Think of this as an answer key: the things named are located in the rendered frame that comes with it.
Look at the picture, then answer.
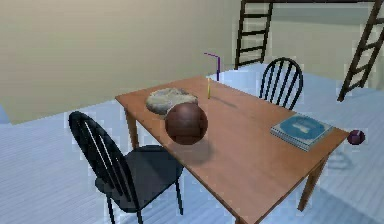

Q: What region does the brown wooden table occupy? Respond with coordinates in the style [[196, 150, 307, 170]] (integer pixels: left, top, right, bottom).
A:
[[114, 75, 350, 224]]

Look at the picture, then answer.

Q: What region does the black spindle-back chair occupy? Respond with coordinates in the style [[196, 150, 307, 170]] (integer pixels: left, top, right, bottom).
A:
[[259, 57, 304, 111], [68, 110, 185, 224]]

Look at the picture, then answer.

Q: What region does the purple thin bent rod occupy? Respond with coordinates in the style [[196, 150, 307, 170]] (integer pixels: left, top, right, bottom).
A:
[[203, 52, 221, 82]]

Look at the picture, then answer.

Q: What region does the dark brown ladder shelf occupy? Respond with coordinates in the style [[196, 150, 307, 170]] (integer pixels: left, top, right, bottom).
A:
[[234, 0, 384, 103]]

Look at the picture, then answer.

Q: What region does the grey round bread loaf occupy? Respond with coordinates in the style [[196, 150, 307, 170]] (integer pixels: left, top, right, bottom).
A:
[[145, 87, 199, 117]]

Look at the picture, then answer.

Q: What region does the small purple ball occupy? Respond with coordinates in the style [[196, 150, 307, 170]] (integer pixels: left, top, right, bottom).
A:
[[347, 129, 366, 146]]

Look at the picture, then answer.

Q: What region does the brown basketball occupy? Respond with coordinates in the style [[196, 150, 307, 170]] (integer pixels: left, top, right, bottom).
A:
[[164, 102, 209, 146]]

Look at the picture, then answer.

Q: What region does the blue book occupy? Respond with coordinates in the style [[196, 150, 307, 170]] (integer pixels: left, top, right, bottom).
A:
[[269, 114, 334, 153]]

